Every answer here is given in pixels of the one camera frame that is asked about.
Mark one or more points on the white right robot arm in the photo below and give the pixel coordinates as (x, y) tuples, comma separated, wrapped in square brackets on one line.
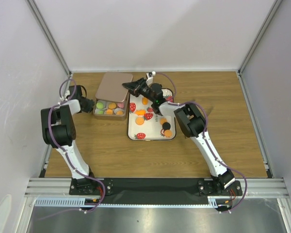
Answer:
[(222, 176)]

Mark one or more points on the brown tin lid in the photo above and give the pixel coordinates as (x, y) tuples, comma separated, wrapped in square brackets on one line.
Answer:
[(110, 87)]

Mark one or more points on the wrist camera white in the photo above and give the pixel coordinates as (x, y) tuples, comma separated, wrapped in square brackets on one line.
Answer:
[(65, 96), (150, 77)]

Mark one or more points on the orange star cookie top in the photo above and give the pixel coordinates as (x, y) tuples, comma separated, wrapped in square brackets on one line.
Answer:
[(144, 101)]

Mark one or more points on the white strawberry print tray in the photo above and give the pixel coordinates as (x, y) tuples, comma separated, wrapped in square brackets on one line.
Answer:
[(152, 128)]

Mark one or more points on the black sandwich cookie lower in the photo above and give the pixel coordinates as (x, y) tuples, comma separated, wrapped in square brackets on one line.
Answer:
[(166, 126)]

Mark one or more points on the silver metal tongs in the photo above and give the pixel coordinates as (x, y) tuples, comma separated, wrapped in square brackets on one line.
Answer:
[(208, 110)]

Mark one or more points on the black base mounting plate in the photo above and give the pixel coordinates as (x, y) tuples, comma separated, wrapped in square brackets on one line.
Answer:
[(164, 191)]

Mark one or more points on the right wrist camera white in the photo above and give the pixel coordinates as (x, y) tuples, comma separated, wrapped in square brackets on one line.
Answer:
[(150, 77)]

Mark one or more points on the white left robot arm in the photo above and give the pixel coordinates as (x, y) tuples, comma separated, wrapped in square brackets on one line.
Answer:
[(58, 130)]

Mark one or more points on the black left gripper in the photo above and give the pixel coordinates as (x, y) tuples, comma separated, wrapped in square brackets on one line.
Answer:
[(90, 104)]

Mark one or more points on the orange waffle round cookie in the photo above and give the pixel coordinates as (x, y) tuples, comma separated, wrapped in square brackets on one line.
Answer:
[(112, 105)]

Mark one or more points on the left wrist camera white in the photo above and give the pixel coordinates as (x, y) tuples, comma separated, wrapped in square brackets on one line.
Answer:
[(65, 96)]

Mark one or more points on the orange waffle cookie left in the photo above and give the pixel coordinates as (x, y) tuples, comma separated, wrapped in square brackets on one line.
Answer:
[(139, 121)]

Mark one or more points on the brown cookie tin box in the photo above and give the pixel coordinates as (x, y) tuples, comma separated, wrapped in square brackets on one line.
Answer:
[(114, 116)]

